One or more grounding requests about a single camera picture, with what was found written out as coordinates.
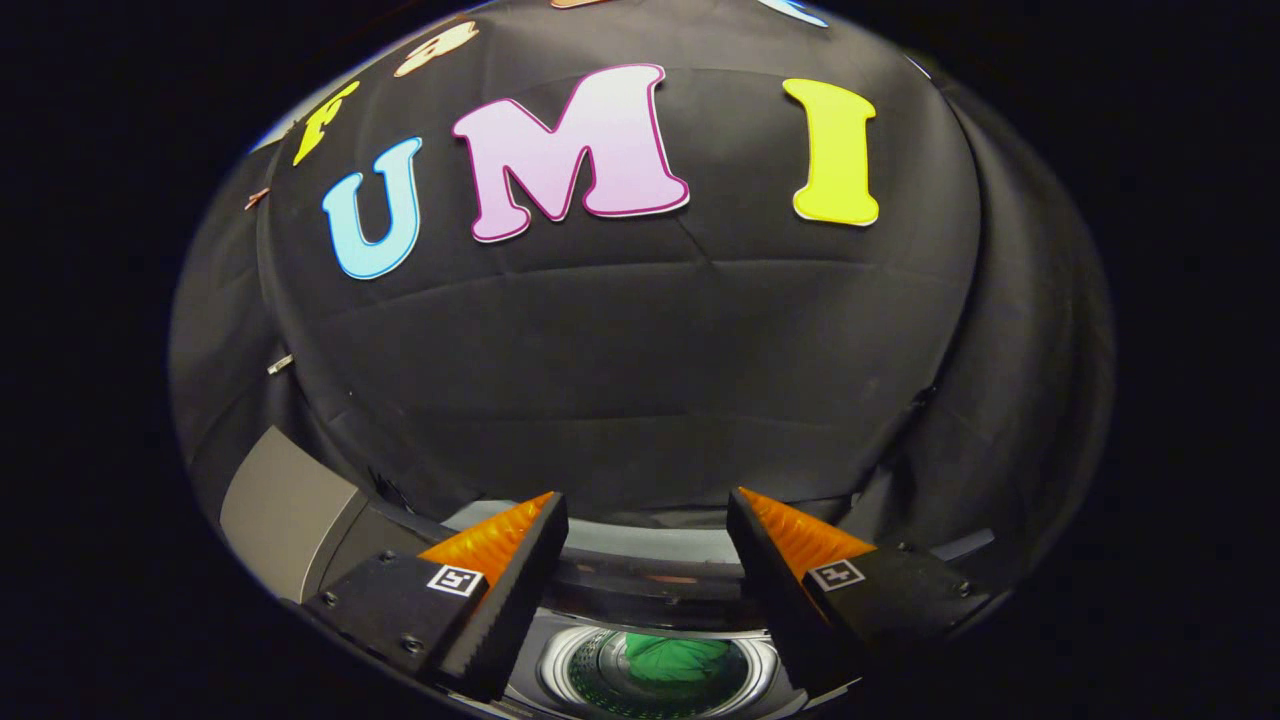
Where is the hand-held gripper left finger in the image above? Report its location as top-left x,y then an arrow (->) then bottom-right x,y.
300,492 -> 569,703

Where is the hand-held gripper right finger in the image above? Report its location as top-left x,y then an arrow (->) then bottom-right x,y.
727,487 -> 1001,691

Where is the green polo shirt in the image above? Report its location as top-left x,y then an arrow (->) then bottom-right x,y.
622,633 -> 733,689

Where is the silver washing machine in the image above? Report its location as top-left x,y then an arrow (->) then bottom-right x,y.
440,498 -> 996,720

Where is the black backdrop cloth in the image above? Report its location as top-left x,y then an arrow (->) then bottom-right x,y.
168,0 -> 1119,601

